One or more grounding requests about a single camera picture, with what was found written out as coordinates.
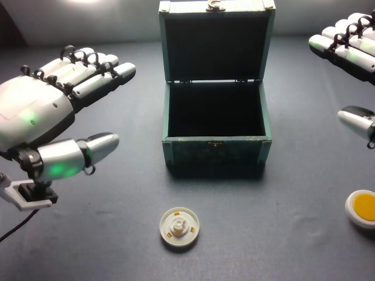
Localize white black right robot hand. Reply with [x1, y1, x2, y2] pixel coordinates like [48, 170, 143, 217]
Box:
[308, 9, 375, 150]

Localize white disc yellow centre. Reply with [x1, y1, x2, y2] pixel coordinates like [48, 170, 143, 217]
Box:
[345, 189, 375, 230]

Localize white bracket with black camera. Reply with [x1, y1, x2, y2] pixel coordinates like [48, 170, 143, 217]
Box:
[0, 172, 59, 212]

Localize white round cap yellow clips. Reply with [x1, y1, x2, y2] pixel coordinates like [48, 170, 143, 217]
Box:
[159, 207, 201, 249]

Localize grey table cloth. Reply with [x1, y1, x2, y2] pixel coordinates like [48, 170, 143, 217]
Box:
[0, 37, 375, 281]

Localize teal wooden box lid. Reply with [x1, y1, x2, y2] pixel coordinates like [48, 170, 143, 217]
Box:
[158, 0, 278, 86]

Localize thin black cable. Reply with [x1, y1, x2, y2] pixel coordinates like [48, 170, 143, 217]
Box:
[0, 208, 39, 242]

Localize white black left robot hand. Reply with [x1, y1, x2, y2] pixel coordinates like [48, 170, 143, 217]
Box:
[0, 44, 137, 184]

